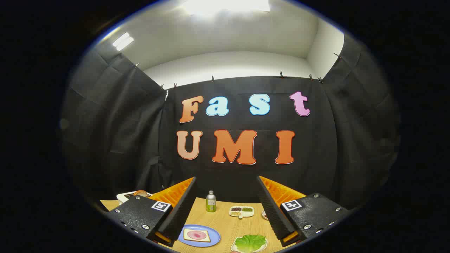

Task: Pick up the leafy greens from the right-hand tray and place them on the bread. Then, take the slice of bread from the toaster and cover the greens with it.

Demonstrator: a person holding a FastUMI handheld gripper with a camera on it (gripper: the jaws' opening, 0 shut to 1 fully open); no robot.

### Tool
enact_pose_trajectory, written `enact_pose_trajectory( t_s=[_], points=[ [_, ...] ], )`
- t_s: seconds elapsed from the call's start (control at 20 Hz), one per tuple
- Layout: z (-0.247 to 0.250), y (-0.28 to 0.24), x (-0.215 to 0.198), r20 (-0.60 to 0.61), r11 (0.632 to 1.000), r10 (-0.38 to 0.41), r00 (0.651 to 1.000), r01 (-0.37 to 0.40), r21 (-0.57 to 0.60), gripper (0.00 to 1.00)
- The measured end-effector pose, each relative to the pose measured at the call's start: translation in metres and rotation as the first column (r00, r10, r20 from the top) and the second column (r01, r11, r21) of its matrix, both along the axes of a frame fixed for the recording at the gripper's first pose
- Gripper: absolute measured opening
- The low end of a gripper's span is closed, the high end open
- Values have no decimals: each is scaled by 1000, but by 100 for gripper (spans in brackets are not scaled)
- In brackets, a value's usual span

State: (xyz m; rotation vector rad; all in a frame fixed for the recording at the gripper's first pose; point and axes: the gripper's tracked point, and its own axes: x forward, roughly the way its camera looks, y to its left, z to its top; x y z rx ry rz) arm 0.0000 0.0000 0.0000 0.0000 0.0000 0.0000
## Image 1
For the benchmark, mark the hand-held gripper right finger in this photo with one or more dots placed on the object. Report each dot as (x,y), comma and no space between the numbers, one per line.
(272,211)

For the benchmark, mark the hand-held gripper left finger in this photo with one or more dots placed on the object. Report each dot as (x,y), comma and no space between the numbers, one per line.
(182,207)

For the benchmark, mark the green lettuce leaf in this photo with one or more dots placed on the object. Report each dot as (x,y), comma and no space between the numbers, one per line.
(250,242)

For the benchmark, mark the toasted bread slice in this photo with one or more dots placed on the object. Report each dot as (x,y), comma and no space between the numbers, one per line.
(140,193)

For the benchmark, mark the white oval plate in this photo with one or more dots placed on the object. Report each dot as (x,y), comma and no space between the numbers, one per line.
(263,214)

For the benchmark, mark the green label metal bottle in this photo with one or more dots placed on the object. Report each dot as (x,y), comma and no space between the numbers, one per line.
(211,205)

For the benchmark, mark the white bread slice under ham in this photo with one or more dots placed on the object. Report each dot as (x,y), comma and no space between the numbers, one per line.
(185,236)

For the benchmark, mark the pink ham slice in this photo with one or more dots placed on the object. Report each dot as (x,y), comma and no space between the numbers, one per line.
(196,234)

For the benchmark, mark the white divided dish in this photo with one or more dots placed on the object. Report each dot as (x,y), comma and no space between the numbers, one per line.
(241,215)

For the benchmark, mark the small white plate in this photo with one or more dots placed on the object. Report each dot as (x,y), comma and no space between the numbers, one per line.
(266,243)

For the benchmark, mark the blue round plate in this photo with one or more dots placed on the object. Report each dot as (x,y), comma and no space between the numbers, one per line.
(214,237)

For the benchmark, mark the white toaster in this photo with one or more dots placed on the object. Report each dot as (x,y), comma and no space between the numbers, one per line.
(121,198)

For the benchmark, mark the black backdrop cloth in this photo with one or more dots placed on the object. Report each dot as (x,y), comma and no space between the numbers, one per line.
(316,140)

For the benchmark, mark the small ceiling light panel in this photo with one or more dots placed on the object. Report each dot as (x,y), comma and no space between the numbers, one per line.
(123,41)

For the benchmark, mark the large ceiling light panel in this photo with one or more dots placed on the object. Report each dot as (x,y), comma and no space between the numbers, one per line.
(225,6)

